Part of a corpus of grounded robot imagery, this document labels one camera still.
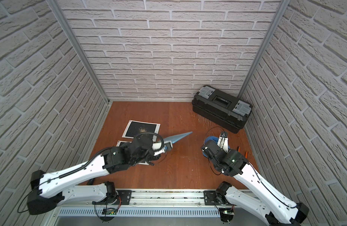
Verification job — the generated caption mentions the white drawing tablet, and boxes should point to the white drawing tablet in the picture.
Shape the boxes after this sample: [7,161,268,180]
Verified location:
[122,120,161,138]
[116,140,149,165]

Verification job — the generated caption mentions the blue microfiber cleaning mitt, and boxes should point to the blue microfiber cleaning mitt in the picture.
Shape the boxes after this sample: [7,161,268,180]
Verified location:
[204,136,219,146]

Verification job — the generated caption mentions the blue-edged drawing tablet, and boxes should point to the blue-edged drawing tablet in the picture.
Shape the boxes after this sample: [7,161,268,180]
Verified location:
[164,131,192,144]

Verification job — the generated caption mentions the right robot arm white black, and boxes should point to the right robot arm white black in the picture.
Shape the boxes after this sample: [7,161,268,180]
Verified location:
[201,140,309,226]

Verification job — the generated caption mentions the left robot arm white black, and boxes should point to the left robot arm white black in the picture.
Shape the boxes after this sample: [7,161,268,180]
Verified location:
[27,132,168,215]

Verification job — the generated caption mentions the black toolbox grey latches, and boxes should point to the black toolbox grey latches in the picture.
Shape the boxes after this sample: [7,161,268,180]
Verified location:
[191,85,253,134]

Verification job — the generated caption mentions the orange handled pliers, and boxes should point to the orange handled pliers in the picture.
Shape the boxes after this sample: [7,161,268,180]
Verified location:
[237,147,249,158]

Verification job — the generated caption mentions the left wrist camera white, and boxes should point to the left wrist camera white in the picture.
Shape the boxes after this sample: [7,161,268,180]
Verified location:
[152,141,173,156]

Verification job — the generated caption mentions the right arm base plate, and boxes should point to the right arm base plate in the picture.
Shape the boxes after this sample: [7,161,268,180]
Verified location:
[203,190,239,207]

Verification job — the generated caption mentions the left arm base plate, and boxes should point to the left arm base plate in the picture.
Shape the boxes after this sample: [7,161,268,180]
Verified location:
[92,190,133,205]

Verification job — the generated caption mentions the aluminium mounting rail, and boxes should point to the aluminium mounting rail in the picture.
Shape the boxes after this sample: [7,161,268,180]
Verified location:
[50,188,284,209]

